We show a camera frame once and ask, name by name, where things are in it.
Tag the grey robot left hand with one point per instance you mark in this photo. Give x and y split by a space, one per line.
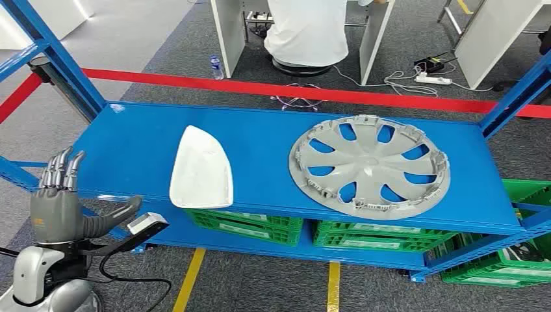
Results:
56 215

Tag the white plastic cover part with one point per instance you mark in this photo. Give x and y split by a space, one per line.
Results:
200 172

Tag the blue metal shelf rack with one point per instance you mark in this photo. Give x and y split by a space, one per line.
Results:
258 142

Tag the red barrier belt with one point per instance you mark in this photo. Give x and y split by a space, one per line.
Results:
258 88
17 97

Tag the yellow floor tape outline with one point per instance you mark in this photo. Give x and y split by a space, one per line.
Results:
189 275

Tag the white lit platform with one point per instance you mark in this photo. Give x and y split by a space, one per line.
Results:
51 17

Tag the green plastic crate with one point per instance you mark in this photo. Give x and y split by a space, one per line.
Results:
258 237
387 230
258 221
495 282
379 246
525 189

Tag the clear water bottle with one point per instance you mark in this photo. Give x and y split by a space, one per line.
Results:
216 69

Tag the black round stool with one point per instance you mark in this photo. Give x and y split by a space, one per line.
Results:
301 70

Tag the person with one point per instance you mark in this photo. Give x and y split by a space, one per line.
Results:
305 30

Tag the grey wheel hubcap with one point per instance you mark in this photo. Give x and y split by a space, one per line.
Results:
370 166

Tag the white power strip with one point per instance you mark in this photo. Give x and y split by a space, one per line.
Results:
432 79

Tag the black router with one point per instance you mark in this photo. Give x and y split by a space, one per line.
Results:
432 65

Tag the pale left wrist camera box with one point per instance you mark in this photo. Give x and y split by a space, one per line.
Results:
146 221

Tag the chrome stanchion post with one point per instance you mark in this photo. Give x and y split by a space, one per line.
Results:
64 86

